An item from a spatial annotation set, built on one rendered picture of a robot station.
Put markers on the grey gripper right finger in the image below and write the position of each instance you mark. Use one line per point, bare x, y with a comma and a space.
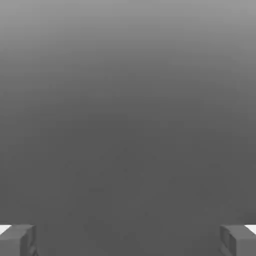
240, 240

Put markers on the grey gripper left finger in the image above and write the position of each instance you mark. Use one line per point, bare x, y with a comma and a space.
16, 240

